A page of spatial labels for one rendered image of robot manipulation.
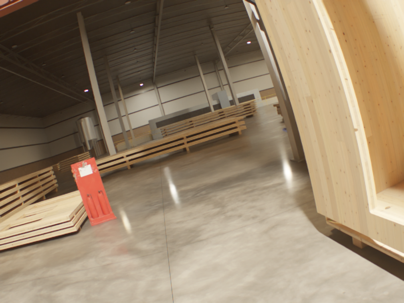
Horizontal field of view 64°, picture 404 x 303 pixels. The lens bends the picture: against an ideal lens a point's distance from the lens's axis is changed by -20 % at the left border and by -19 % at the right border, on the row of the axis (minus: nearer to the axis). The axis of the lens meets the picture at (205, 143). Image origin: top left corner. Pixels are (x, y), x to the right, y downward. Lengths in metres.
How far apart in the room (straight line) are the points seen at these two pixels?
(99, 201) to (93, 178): 0.54
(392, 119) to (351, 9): 1.35
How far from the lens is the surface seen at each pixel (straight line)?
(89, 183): 8.49
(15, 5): 8.44
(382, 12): 4.58
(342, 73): 2.69
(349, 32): 4.18
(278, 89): 8.40
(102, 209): 8.33
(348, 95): 2.69
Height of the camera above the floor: 1.56
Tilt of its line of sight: 4 degrees down
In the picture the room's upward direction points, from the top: 17 degrees counter-clockwise
